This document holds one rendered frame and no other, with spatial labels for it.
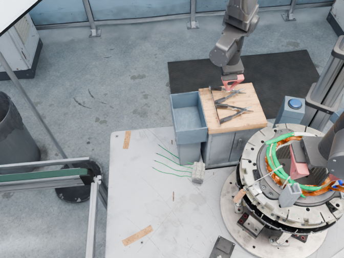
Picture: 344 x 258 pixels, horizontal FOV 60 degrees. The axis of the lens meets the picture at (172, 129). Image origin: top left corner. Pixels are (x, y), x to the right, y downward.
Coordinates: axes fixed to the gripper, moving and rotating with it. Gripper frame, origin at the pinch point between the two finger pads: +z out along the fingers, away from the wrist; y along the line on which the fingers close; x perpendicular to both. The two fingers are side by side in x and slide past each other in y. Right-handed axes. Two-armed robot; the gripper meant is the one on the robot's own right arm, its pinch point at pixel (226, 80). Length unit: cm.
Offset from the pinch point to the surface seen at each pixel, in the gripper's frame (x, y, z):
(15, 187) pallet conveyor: -88, 6, 45
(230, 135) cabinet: 0.3, 12.6, 14.7
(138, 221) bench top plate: -35, 31, 37
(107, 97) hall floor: -61, -104, 119
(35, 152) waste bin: -110, -50, 107
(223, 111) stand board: -1.4, 6.6, 8.6
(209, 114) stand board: -6.4, 6.9, 8.7
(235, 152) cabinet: 4.3, 13.0, 27.4
